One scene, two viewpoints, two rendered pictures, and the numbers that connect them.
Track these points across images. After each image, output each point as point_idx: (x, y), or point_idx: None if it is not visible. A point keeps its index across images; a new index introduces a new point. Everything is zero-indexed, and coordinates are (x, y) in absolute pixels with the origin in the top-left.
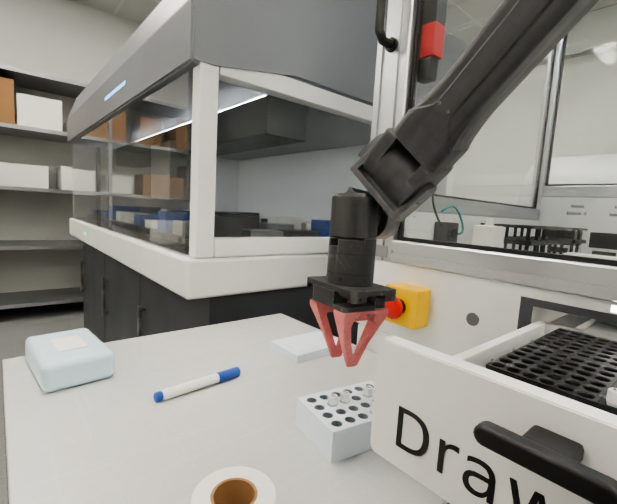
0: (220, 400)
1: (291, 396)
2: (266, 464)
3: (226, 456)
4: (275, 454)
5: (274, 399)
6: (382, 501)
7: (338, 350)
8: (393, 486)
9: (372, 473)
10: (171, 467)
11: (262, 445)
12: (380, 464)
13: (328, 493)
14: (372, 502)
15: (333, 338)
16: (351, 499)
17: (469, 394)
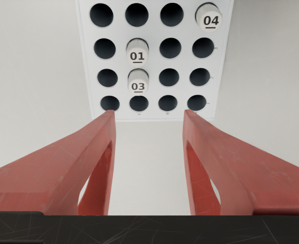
0: None
1: (1, 59)
2: (164, 152)
3: (131, 179)
4: (152, 139)
5: (8, 92)
6: (294, 72)
7: (113, 130)
8: (291, 42)
9: (253, 52)
10: (126, 214)
11: (128, 145)
12: (248, 28)
13: (242, 117)
14: (287, 83)
15: (108, 174)
16: (266, 101)
17: None
